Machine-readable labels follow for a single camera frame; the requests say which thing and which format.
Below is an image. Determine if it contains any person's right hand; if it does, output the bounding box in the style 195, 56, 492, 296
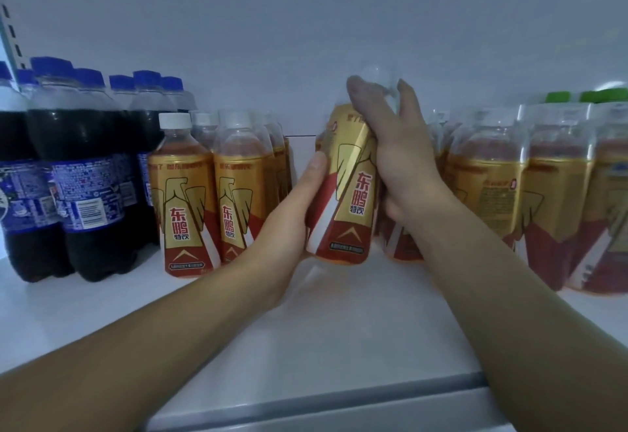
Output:
346, 74, 457, 232

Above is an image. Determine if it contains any person's left hand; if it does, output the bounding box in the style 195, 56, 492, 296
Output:
228, 150, 330, 310

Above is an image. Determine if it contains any row of amber drink bottles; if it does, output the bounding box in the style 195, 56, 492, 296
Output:
149, 103, 628, 297

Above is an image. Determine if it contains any gold energy drink bottle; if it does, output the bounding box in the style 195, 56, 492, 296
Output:
305, 66, 402, 267

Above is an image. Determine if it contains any white metal shelf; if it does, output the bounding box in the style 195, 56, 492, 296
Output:
0, 0, 628, 432

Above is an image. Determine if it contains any row of green-capped bottles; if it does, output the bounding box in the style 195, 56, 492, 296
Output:
544, 87, 628, 105

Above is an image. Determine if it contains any group of blue-capped cola bottles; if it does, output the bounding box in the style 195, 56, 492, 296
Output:
0, 56, 198, 284

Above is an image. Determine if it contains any person's right forearm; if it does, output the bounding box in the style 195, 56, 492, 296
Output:
412, 196, 628, 432

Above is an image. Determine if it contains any person's left forearm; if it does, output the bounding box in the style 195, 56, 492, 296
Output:
0, 268, 261, 432

